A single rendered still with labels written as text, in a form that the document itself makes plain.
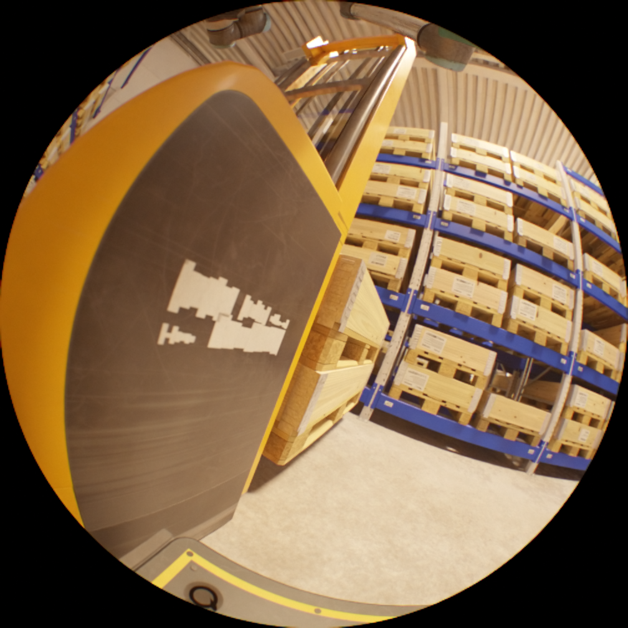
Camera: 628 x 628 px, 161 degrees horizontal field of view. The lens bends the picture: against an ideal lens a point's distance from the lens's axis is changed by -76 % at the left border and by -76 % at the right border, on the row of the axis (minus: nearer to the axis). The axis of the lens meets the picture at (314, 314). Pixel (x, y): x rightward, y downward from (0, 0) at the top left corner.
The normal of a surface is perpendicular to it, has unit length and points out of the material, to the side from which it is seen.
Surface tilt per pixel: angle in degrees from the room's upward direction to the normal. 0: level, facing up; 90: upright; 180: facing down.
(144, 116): 90
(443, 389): 90
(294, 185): 90
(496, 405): 90
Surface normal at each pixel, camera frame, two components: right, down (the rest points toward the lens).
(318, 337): -0.38, -0.19
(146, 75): 0.85, 0.31
